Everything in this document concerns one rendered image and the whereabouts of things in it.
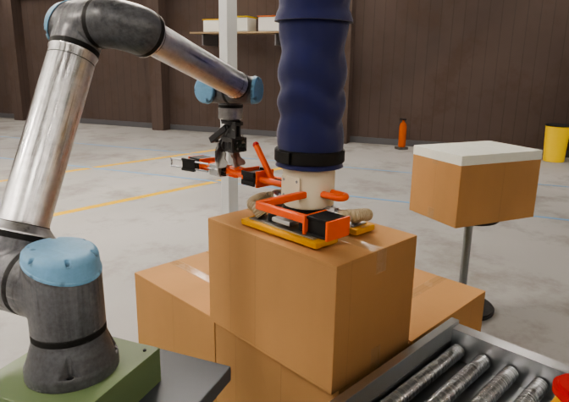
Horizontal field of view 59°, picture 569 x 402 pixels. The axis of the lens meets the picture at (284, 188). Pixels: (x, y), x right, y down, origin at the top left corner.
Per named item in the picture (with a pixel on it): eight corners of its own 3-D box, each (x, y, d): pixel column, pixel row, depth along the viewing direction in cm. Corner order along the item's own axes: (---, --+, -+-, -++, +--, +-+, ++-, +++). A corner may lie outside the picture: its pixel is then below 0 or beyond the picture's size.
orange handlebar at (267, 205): (381, 209, 150) (382, 197, 149) (312, 229, 129) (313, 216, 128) (198, 164, 214) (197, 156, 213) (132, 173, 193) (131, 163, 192)
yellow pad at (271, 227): (338, 242, 154) (339, 227, 153) (316, 250, 147) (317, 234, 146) (262, 218, 177) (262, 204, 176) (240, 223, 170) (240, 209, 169)
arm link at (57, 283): (64, 350, 97) (54, 263, 93) (5, 331, 104) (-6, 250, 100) (122, 316, 110) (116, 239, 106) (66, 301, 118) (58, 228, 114)
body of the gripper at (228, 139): (231, 155, 185) (230, 121, 182) (217, 151, 191) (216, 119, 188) (247, 152, 190) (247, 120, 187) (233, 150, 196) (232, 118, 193)
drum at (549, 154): (564, 159, 849) (570, 123, 835) (567, 163, 815) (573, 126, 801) (539, 157, 863) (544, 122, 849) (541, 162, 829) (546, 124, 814)
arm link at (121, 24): (129, -16, 110) (269, 77, 171) (87, -12, 116) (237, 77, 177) (121, 35, 110) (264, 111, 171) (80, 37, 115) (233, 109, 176)
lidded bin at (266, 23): (290, 32, 981) (290, 17, 974) (281, 30, 942) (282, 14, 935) (265, 32, 999) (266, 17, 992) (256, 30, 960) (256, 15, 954)
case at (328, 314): (408, 345, 174) (417, 234, 164) (331, 395, 147) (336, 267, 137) (287, 289, 216) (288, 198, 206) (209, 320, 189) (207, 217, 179)
